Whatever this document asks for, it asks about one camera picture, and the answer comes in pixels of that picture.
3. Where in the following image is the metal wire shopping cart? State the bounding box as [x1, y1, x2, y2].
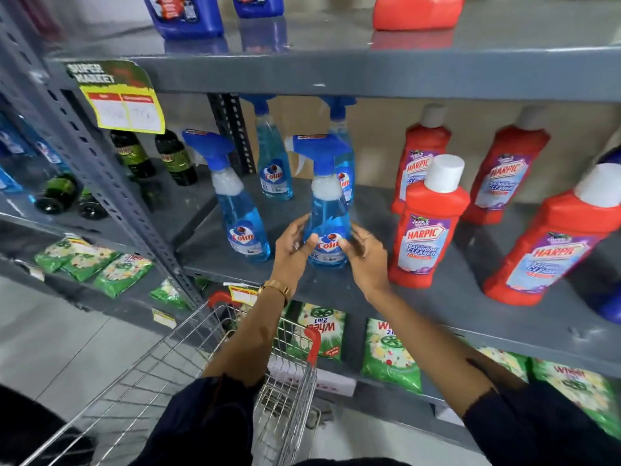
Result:
[18, 291, 324, 466]

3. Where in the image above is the large blue detergent jug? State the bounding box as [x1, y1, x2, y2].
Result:
[231, 0, 285, 19]
[142, 0, 225, 40]

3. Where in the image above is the dark blue cleaner bottle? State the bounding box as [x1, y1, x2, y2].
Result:
[593, 143, 621, 326]

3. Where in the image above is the large red cleaner jug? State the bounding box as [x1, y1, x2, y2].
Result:
[372, 0, 467, 32]

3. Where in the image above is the white shelf label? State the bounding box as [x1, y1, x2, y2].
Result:
[266, 356, 358, 398]

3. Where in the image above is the green detergent powder packet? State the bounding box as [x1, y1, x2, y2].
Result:
[61, 244, 122, 282]
[93, 253, 155, 299]
[34, 234, 94, 274]
[148, 278, 191, 309]
[285, 303, 348, 362]
[477, 346, 530, 384]
[531, 358, 621, 440]
[361, 318, 423, 395]

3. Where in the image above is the person's left hand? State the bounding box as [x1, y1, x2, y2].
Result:
[269, 213, 320, 290]

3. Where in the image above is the person's right forearm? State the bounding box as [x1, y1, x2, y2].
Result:
[368, 286, 530, 418]

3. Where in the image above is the grey metal shelf rack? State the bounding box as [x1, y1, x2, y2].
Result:
[0, 0, 621, 453]

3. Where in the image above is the dark blue left sleeve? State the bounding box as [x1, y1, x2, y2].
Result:
[130, 375, 267, 466]

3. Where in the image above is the person's right hand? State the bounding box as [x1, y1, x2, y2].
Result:
[338, 223, 391, 302]

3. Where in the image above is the red bathroom cleaner bottle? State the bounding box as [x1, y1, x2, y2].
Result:
[482, 163, 621, 307]
[387, 154, 471, 290]
[391, 104, 452, 215]
[461, 106, 552, 226]

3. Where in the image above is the blue glass cleaner spray bottle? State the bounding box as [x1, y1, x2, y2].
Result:
[320, 96, 358, 206]
[285, 134, 355, 269]
[182, 129, 272, 263]
[241, 95, 294, 201]

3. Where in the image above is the dark blue right sleeve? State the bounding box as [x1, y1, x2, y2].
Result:
[462, 381, 621, 466]

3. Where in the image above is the dark green bottle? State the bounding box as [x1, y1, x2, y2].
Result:
[110, 130, 157, 179]
[155, 129, 199, 187]
[33, 173, 81, 215]
[77, 186, 110, 222]

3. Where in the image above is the yellow green price sign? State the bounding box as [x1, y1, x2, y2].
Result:
[64, 60, 166, 135]

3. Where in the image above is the light blue plastic bottle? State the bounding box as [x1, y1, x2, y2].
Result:
[19, 122, 74, 176]
[0, 165, 23, 194]
[0, 115, 38, 159]

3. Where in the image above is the person's left forearm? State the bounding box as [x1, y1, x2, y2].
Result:
[201, 282, 292, 388]

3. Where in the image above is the small yellow shelf label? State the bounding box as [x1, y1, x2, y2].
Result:
[223, 282, 261, 307]
[151, 308, 178, 330]

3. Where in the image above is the dark blue sleeve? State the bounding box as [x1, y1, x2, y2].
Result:
[462, 381, 621, 466]
[130, 375, 267, 466]

